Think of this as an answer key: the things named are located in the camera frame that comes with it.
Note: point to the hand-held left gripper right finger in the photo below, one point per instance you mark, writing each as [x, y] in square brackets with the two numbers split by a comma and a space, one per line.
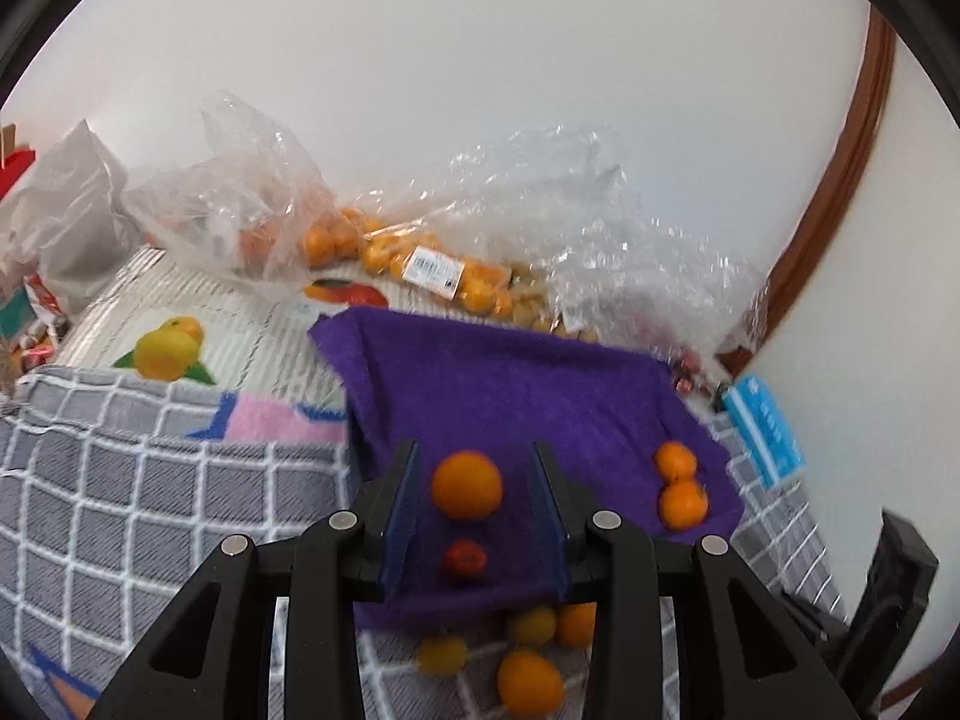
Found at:
[551, 532]

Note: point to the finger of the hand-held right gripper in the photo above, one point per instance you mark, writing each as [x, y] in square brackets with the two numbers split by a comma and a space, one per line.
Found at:
[814, 619]
[900, 585]

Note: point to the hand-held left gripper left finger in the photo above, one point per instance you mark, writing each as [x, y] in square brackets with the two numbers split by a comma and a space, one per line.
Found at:
[397, 525]

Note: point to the red tomato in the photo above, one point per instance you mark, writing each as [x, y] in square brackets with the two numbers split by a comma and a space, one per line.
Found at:
[463, 559]

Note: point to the large mandarin orange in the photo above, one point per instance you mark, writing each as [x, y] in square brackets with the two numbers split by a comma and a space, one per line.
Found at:
[466, 485]

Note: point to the yellow-green plum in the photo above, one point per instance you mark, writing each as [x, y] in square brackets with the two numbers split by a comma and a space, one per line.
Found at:
[442, 654]
[531, 625]

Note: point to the purple towel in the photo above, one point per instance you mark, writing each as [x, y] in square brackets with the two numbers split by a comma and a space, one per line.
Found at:
[510, 397]

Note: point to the blue tissue box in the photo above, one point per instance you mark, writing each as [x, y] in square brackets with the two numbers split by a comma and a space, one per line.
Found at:
[765, 427]

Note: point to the clear bag of brown longans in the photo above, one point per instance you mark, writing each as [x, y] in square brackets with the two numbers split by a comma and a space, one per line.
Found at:
[536, 307]

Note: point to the fruit print striped mat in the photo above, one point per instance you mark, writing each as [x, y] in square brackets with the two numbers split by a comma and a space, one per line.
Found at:
[247, 345]

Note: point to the grey checked blanket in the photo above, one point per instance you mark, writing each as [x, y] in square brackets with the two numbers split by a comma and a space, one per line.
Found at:
[150, 502]

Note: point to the labelled bag of small oranges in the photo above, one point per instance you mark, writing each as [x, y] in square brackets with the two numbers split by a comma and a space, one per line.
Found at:
[431, 270]

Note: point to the crumpled clear plastic bag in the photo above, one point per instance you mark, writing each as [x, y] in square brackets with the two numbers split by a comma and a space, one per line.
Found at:
[637, 255]

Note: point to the clear bag of mandarins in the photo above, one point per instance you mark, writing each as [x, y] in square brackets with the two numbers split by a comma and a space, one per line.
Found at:
[225, 195]

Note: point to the small cosmetic bottles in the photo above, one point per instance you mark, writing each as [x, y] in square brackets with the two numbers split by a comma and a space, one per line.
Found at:
[37, 341]

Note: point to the teal and white carton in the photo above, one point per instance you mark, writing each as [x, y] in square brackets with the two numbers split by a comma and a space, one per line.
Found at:
[15, 319]

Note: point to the white plastic bag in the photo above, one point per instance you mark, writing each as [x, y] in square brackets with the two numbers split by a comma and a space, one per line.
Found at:
[67, 225]

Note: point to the red paper bag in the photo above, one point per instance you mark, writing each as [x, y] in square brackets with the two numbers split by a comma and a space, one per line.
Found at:
[15, 169]

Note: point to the brown wooden door frame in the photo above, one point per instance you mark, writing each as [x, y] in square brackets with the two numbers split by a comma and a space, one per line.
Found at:
[847, 165]

